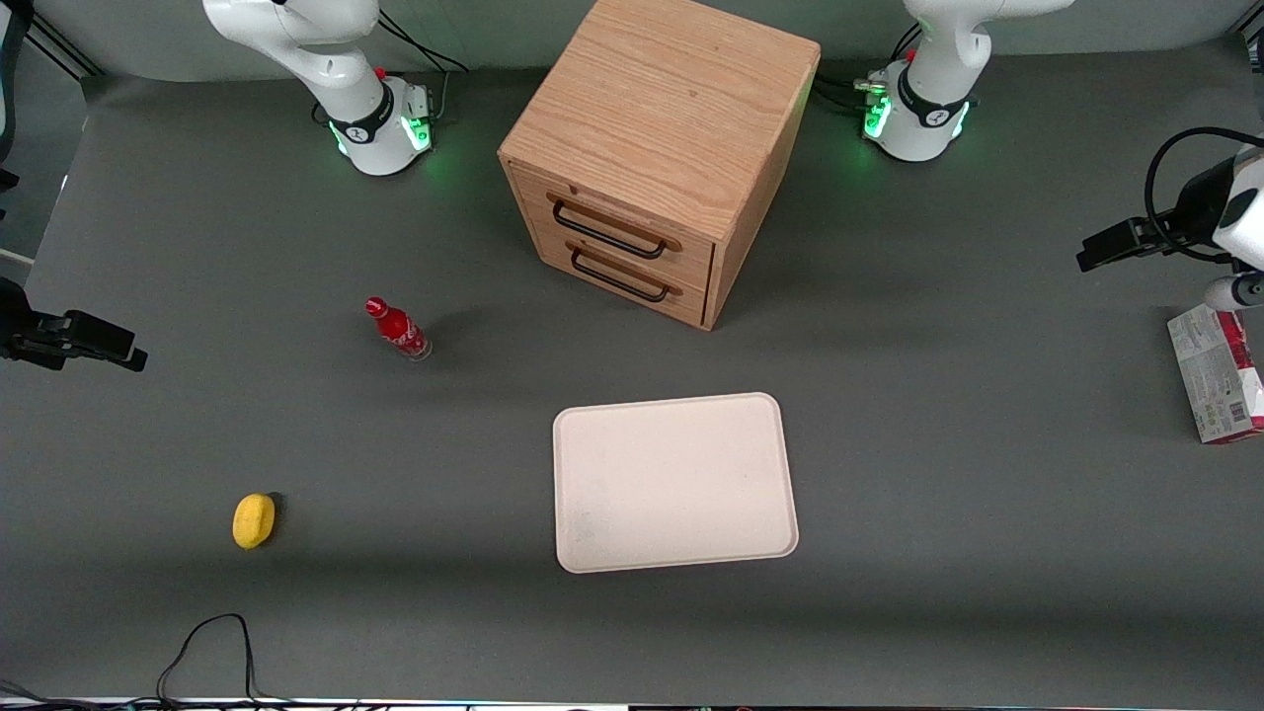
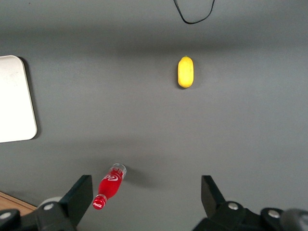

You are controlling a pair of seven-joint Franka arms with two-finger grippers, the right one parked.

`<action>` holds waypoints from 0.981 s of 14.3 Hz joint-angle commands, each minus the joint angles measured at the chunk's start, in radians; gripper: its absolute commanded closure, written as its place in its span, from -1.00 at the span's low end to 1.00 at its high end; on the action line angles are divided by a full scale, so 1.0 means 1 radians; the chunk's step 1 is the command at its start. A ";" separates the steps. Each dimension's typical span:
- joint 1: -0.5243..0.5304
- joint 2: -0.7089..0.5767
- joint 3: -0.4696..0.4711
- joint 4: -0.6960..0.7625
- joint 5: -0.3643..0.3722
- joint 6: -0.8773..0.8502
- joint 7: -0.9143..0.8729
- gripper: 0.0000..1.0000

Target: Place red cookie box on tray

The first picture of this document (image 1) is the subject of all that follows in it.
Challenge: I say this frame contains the black metal drawer handle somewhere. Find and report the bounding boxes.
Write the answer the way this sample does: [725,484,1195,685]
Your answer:
[568,240,684,304]
[548,193,682,262]

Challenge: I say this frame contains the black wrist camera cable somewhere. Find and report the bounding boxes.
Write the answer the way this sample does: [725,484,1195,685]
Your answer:
[1145,125,1264,266]

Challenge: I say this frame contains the black arm base cables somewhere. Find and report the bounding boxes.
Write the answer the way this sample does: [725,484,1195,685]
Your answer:
[378,8,471,76]
[815,22,924,112]

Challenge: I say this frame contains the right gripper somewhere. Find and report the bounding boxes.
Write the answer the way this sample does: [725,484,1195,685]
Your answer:
[0,276,149,373]

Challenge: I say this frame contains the black looped table cable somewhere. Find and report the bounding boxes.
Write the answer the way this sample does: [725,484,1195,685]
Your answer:
[156,613,292,708]

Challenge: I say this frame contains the wooden two-drawer cabinet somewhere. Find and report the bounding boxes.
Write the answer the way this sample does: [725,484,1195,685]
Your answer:
[498,0,823,332]

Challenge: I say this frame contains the red cola bottle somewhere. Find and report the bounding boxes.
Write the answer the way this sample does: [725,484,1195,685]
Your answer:
[364,296,434,362]

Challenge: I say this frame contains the black right arm base cables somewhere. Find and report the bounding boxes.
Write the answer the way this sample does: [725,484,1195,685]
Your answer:
[378,8,471,76]

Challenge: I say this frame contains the beige rectangular tray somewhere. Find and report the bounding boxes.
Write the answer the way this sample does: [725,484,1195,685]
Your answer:
[552,392,800,575]

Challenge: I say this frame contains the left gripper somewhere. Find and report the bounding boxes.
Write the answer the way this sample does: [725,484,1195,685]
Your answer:
[1076,146,1264,274]

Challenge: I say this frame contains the red cookie box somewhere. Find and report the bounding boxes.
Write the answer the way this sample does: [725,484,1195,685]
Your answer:
[1167,304,1264,445]

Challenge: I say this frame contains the yellow lemon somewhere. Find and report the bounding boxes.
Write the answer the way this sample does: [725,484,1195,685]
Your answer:
[232,493,277,550]

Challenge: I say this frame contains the black left arm base cables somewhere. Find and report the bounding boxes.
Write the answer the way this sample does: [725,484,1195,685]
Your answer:
[815,22,924,112]

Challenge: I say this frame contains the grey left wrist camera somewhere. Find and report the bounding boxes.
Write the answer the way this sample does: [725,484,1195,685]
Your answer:
[1203,275,1264,313]

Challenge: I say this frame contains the wooden drawer front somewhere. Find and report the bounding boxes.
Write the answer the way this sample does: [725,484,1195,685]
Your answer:
[513,163,717,294]
[533,222,710,329]

